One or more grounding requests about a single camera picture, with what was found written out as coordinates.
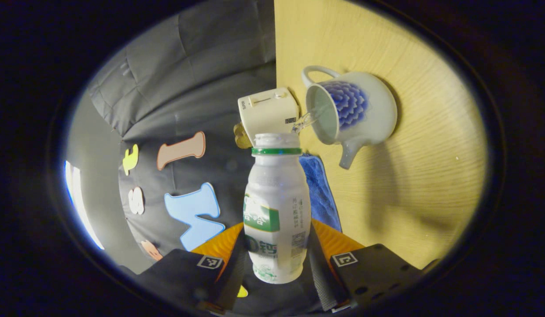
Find blue towel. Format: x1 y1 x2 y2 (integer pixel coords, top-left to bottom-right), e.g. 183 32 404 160
299 153 342 233

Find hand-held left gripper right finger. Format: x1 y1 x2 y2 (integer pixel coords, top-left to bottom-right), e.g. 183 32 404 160
309 219 425 313

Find toasted bread slices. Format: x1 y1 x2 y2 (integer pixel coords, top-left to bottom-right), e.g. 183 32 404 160
233 122 254 150

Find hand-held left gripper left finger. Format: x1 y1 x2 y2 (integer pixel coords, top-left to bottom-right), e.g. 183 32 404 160
136 222 247 313

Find white blue-patterned teacup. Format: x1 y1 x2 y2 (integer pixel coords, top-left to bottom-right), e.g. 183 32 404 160
302 65 398 170

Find white toaster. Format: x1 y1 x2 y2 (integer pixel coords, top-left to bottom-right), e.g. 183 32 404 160
237 87 300 142

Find white plastic water bottle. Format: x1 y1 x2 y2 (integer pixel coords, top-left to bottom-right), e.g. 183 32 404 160
243 133 312 284

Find black backdrop cloth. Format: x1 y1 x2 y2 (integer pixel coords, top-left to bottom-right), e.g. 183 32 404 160
88 0 277 276

